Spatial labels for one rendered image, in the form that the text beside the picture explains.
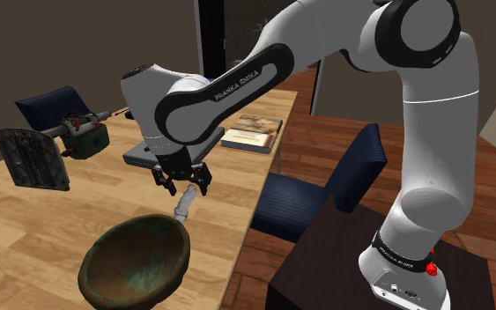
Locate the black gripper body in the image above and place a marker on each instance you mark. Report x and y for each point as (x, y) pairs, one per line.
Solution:
(178, 162)

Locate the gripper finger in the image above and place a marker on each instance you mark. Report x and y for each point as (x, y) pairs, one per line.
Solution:
(201, 178)
(166, 182)

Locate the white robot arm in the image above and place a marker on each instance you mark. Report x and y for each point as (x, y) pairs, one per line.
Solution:
(436, 141)

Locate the grey closed laptop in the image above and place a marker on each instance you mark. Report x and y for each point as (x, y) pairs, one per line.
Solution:
(204, 144)

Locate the brown cover book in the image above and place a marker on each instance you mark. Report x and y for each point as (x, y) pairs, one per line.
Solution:
(259, 123)

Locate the green brown bowl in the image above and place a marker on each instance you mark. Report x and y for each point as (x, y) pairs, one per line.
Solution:
(136, 266)

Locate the green box with grey rod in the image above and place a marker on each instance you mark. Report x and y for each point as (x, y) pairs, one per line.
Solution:
(86, 139)

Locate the dark blue chair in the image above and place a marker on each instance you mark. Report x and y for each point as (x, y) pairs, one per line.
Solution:
(52, 107)
(290, 202)

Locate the wooden table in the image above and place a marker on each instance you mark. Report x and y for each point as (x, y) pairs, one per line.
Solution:
(37, 227)

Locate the dark grey ribbed panel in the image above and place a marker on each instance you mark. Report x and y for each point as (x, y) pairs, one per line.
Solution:
(30, 159)

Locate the dark robot stand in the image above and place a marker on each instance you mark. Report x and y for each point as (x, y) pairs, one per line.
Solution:
(325, 266)

